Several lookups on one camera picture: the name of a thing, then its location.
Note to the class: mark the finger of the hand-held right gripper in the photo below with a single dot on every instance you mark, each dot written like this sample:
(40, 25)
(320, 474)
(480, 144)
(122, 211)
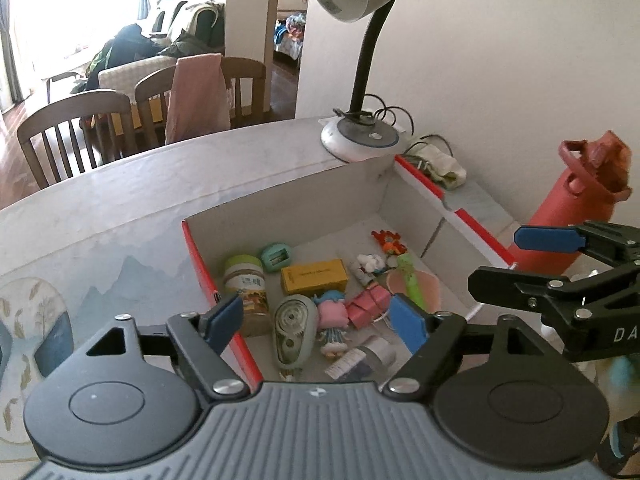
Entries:
(545, 239)
(500, 285)

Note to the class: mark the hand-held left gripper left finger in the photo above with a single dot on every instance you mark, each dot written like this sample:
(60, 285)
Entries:
(225, 322)

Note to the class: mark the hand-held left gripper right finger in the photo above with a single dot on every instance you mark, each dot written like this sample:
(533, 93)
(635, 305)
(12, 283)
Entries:
(407, 322)

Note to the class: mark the jar with green lid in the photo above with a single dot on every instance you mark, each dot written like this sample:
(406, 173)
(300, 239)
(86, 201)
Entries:
(247, 290)

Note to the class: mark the pink heart dish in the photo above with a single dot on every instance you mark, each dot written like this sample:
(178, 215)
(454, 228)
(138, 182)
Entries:
(432, 287)

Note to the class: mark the clear round bottle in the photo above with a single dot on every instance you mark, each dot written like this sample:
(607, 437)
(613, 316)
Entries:
(367, 355)

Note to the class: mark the small white flower clip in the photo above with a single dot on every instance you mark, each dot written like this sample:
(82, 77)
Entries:
(371, 262)

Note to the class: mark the doll with teal hair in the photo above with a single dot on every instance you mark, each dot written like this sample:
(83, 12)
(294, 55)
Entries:
(332, 320)

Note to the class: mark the teal pencil sharpener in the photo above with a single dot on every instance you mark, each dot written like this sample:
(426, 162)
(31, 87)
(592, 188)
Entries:
(276, 258)

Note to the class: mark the orange toy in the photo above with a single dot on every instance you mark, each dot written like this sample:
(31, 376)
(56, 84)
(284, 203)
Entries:
(389, 241)

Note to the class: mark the yellow box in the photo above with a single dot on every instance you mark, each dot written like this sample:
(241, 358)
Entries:
(314, 276)

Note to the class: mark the red cardboard box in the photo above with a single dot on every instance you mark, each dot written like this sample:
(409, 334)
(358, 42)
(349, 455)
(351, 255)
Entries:
(320, 200)

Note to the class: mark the person's right hand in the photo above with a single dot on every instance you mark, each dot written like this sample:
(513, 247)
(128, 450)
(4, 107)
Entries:
(620, 375)

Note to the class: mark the red water bottle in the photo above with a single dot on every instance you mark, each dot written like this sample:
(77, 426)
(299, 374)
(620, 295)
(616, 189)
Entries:
(575, 195)

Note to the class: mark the printed table mat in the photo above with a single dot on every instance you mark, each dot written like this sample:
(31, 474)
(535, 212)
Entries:
(75, 300)

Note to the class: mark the pink cloth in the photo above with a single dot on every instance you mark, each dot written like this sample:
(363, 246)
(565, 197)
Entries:
(197, 95)

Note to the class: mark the wooden chair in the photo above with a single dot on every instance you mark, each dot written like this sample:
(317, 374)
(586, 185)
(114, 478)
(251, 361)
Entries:
(65, 125)
(245, 85)

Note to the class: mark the dark jacket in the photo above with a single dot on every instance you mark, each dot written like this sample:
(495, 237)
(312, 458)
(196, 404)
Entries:
(122, 52)

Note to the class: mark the sofa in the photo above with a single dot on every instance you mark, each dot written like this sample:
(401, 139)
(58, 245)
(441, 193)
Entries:
(190, 30)

